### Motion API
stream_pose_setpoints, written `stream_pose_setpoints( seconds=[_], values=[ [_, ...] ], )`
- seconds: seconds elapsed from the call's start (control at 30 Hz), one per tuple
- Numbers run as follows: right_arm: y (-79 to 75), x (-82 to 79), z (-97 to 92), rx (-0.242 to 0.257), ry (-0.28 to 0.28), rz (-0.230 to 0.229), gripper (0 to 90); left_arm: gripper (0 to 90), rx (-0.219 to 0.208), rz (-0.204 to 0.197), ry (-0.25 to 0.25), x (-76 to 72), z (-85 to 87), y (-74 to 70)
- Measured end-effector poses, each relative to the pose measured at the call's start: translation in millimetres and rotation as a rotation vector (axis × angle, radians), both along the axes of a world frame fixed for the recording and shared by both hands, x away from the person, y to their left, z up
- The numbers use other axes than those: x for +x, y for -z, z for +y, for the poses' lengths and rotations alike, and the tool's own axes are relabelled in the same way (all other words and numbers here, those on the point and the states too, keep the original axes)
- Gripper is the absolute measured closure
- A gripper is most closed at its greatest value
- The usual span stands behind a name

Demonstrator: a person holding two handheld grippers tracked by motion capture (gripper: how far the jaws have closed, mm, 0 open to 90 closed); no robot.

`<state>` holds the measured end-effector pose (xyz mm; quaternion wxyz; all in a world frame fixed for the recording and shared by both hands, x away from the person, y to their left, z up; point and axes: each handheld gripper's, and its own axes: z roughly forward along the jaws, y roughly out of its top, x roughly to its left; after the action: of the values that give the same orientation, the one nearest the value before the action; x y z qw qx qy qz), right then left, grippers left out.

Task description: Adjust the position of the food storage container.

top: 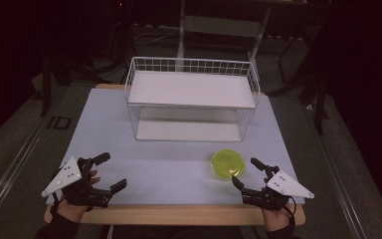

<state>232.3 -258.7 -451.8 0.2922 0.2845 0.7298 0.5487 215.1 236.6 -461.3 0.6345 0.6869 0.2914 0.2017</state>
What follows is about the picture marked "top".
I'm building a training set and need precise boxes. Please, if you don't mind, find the yellow-green plastic plate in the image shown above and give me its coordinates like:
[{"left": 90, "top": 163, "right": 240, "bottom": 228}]
[{"left": 210, "top": 148, "right": 247, "bottom": 181}]

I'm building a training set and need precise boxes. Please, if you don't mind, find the person's left hand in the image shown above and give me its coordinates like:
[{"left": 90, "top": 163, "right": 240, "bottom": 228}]
[{"left": 56, "top": 169, "right": 101, "bottom": 223}]

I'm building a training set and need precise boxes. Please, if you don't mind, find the wooden table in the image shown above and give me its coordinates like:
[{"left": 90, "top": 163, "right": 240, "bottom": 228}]
[{"left": 43, "top": 83, "right": 306, "bottom": 227}]

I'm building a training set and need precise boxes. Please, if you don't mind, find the pale blue table mat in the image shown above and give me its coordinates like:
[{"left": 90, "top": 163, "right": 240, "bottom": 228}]
[{"left": 45, "top": 87, "right": 306, "bottom": 206}]

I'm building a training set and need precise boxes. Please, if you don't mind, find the white wire shelf rack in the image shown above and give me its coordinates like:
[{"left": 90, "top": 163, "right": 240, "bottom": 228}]
[{"left": 124, "top": 56, "right": 263, "bottom": 143}]

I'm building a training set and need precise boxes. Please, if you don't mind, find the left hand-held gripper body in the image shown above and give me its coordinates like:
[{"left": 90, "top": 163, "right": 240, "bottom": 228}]
[{"left": 41, "top": 156, "right": 113, "bottom": 209}]

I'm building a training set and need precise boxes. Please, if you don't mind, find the black floor socket plate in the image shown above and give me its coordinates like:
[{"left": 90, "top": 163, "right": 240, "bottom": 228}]
[{"left": 47, "top": 116, "right": 73, "bottom": 130}]

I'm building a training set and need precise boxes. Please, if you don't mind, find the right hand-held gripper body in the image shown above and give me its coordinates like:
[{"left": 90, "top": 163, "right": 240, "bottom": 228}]
[{"left": 242, "top": 165, "right": 315, "bottom": 211}]

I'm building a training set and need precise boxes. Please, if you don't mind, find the person's right hand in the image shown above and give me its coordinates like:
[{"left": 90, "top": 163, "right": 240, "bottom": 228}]
[{"left": 262, "top": 202, "right": 296, "bottom": 233}]

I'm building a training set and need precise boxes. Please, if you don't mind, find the white floor cable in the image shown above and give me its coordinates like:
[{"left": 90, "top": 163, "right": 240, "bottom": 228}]
[{"left": 131, "top": 25, "right": 181, "bottom": 46}]

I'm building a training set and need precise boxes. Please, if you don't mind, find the grey metal stand frame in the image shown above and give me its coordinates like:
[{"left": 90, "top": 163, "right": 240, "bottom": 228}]
[{"left": 174, "top": 0, "right": 274, "bottom": 73}]

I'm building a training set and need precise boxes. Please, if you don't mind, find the black tripod stand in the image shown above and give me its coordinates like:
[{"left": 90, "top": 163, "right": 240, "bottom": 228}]
[
  {"left": 268, "top": 31, "right": 333, "bottom": 136},
  {"left": 39, "top": 46, "right": 113, "bottom": 118}
]

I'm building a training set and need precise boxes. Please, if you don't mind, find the metal floor rail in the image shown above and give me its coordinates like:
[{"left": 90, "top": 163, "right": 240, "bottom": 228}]
[
  {"left": 302, "top": 104, "right": 369, "bottom": 239},
  {"left": 0, "top": 111, "right": 61, "bottom": 230}
]

